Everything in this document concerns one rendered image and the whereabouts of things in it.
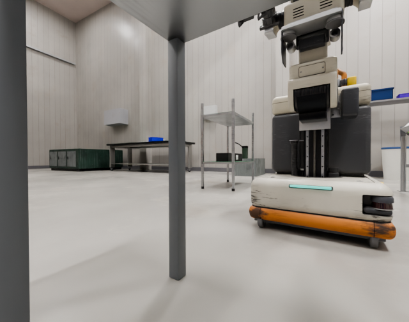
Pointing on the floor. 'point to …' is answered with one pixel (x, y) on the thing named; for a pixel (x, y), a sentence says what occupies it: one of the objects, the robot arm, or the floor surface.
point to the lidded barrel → (390, 154)
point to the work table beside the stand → (185, 18)
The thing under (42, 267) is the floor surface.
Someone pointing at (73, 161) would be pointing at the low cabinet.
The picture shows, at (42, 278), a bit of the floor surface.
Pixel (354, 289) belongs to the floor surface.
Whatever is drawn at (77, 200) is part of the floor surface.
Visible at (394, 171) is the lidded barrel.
